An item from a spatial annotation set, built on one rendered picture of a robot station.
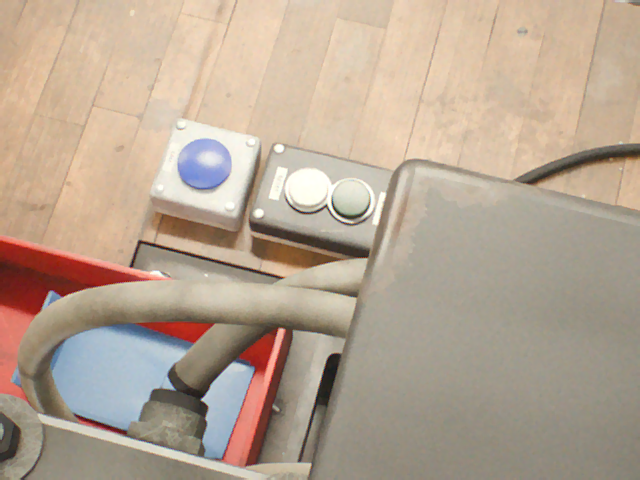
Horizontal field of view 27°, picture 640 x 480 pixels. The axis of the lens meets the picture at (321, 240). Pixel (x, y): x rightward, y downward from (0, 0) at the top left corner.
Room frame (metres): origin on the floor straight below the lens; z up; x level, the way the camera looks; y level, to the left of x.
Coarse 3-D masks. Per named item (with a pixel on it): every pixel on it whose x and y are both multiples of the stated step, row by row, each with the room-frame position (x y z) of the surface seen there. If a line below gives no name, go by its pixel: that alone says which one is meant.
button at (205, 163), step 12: (192, 144) 0.42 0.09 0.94; (204, 144) 0.42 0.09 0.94; (216, 144) 0.42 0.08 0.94; (180, 156) 0.41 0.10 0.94; (192, 156) 0.41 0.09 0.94; (204, 156) 0.41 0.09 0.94; (216, 156) 0.41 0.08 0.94; (228, 156) 0.41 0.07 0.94; (180, 168) 0.40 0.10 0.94; (192, 168) 0.40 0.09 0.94; (204, 168) 0.40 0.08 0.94; (216, 168) 0.40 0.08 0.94; (228, 168) 0.40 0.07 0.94; (192, 180) 0.39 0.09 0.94; (204, 180) 0.39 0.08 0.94; (216, 180) 0.39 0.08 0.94
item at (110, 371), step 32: (64, 352) 0.27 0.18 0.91; (96, 352) 0.27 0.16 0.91; (128, 352) 0.27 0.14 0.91; (160, 352) 0.27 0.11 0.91; (64, 384) 0.25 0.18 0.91; (96, 384) 0.25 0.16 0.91; (128, 384) 0.25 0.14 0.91; (160, 384) 0.25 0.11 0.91; (224, 384) 0.25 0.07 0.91; (128, 416) 0.22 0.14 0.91; (224, 416) 0.22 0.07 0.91; (224, 448) 0.20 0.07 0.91
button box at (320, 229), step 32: (288, 160) 0.41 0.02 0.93; (320, 160) 0.41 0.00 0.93; (352, 160) 0.41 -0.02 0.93; (576, 160) 0.42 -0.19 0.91; (256, 192) 0.39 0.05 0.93; (288, 192) 0.39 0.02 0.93; (384, 192) 0.39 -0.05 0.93; (256, 224) 0.36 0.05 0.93; (288, 224) 0.36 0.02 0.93; (320, 224) 0.36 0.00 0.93; (352, 224) 0.36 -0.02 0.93; (352, 256) 0.34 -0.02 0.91
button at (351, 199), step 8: (344, 184) 0.39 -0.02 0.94; (352, 184) 0.39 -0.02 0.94; (360, 184) 0.39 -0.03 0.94; (336, 192) 0.38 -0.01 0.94; (344, 192) 0.38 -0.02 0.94; (352, 192) 0.38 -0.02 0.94; (360, 192) 0.38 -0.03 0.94; (368, 192) 0.38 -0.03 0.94; (336, 200) 0.38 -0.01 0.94; (344, 200) 0.38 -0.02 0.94; (352, 200) 0.38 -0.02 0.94; (360, 200) 0.38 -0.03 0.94; (368, 200) 0.38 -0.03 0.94; (336, 208) 0.37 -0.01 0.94; (344, 208) 0.37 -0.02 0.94; (352, 208) 0.37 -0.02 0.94; (360, 208) 0.37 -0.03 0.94; (368, 208) 0.37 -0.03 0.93; (344, 216) 0.37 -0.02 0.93; (352, 216) 0.36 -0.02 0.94; (360, 216) 0.37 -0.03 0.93
